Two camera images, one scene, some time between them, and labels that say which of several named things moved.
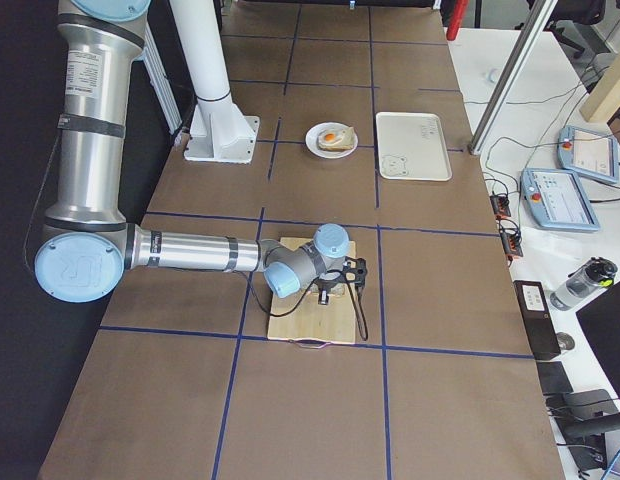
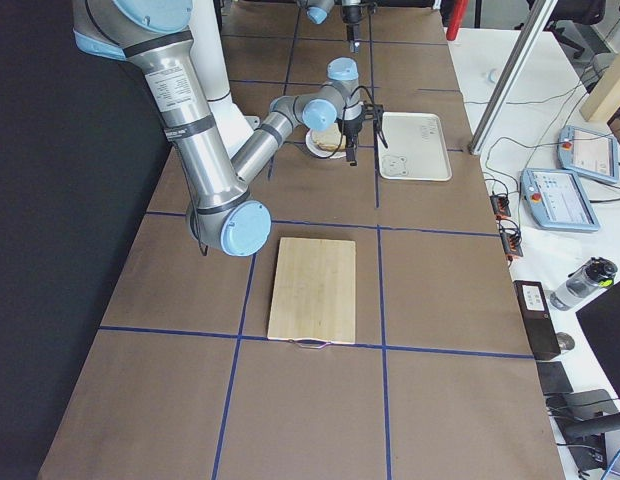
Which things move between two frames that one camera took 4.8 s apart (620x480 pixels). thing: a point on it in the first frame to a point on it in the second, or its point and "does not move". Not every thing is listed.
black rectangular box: (537, 319) does not move
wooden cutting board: (301, 317) does not move
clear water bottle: (598, 273) does not move
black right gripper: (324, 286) to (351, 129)
